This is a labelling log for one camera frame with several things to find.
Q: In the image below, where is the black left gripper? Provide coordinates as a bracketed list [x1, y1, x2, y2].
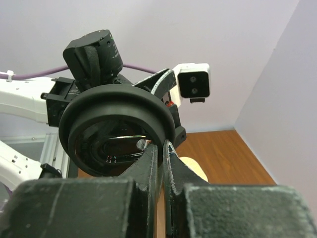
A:
[113, 68, 186, 148]

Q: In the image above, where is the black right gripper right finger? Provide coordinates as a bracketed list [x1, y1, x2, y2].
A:
[163, 141, 317, 238]

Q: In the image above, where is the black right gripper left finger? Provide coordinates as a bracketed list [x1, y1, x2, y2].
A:
[0, 144, 158, 238]

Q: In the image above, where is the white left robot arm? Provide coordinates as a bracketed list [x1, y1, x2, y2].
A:
[0, 30, 186, 176]

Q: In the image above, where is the cream square bowl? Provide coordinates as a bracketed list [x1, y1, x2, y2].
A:
[180, 157, 209, 183]

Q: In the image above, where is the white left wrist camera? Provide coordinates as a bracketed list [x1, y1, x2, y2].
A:
[169, 63, 210, 106]

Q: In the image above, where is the aluminium frame rail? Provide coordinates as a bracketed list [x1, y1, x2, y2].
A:
[40, 134, 70, 178]

